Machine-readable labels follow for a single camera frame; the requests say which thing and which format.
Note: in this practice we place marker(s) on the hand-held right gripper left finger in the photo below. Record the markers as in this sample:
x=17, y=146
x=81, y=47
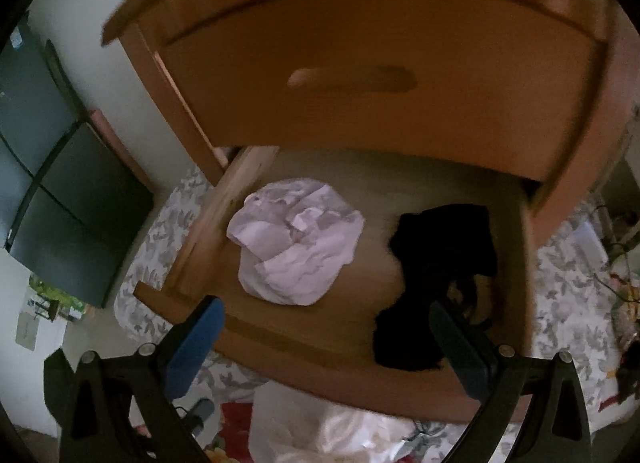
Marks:
x=197, y=348

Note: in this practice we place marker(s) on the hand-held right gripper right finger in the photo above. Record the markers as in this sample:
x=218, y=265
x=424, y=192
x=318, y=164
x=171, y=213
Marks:
x=457, y=353

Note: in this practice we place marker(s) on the black cloth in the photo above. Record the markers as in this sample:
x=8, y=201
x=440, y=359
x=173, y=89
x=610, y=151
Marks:
x=440, y=243

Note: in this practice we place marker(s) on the deep wooden drawer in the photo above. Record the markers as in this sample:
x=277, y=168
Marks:
x=370, y=243

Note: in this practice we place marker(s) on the lilac cloth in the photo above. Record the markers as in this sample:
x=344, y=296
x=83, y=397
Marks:
x=295, y=243

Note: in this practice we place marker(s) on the white cloth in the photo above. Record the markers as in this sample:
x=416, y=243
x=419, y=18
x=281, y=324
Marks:
x=325, y=433

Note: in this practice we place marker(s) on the grey floral bed sheet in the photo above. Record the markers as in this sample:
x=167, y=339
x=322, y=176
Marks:
x=565, y=323

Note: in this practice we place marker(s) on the green printed box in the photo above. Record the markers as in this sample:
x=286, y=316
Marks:
x=55, y=295

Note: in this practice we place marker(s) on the white power strip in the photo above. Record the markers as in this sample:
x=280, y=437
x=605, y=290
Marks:
x=587, y=245

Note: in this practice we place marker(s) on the small black object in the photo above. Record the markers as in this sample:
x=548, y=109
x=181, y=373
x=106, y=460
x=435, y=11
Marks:
x=630, y=380

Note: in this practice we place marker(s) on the wooden nightstand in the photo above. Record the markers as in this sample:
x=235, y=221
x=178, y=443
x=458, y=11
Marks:
x=165, y=93

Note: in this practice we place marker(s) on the shallow wooden drawer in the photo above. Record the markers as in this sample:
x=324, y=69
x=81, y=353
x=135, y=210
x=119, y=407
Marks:
x=350, y=33

